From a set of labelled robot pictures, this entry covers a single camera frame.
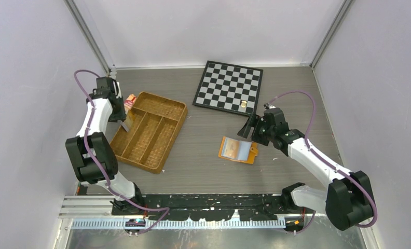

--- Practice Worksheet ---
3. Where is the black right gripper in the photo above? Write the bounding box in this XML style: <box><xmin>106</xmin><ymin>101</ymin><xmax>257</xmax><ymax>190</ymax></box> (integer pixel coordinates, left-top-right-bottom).
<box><xmin>238</xmin><ymin>113</ymin><xmax>275</xmax><ymax>147</ymax></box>

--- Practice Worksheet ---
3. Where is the woven rattan divided tray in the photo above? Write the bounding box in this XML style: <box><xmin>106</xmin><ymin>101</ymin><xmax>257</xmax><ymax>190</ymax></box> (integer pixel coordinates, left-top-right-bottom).
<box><xmin>111</xmin><ymin>92</ymin><xmax>188</xmax><ymax>174</ymax></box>

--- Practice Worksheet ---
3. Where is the red playing card box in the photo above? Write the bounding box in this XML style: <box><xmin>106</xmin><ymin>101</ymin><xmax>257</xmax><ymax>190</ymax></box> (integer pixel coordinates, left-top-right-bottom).
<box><xmin>124</xmin><ymin>94</ymin><xmax>136</xmax><ymax>111</ymax></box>

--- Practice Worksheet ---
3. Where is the black white chessboard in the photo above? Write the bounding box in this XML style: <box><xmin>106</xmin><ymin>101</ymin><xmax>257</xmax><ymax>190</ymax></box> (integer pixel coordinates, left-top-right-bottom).
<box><xmin>193</xmin><ymin>61</ymin><xmax>264</xmax><ymax>116</ymax></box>

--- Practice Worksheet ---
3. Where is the orange leather card holder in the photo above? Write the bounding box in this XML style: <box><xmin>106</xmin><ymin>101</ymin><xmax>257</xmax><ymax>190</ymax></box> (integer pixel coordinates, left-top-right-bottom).
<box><xmin>218</xmin><ymin>136</ymin><xmax>258</xmax><ymax>164</ymax></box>

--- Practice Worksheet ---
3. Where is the aluminium slotted rail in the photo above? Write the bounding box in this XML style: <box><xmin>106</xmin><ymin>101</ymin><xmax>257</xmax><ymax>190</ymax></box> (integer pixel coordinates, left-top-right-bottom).
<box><xmin>71</xmin><ymin>217</ymin><xmax>286</xmax><ymax>230</ymax></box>

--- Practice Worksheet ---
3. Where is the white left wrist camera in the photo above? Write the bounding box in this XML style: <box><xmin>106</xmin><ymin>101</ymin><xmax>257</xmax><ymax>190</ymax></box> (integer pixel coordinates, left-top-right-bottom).
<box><xmin>113</xmin><ymin>80</ymin><xmax>122</xmax><ymax>99</ymax></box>

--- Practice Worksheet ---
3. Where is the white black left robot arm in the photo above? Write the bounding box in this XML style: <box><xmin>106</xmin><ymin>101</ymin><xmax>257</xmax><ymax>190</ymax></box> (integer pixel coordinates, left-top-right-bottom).
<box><xmin>65</xmin><ymin>77</ymin><xmax>145</xmax><ymax>215</ymax></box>

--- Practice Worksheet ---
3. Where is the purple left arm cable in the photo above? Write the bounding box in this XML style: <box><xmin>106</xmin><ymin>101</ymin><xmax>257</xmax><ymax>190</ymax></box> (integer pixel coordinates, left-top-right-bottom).
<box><xmin>73</xmin><ymin>70</ymin><xmax>170</xmax><ymax>235</ymax></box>

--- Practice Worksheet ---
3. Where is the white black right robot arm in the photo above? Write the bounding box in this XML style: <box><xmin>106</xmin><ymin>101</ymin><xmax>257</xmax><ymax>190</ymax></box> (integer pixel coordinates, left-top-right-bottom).
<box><xmin>238</xmin><ymin>108</ymin><xmax>377</xmax><ymax>231</ymax></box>

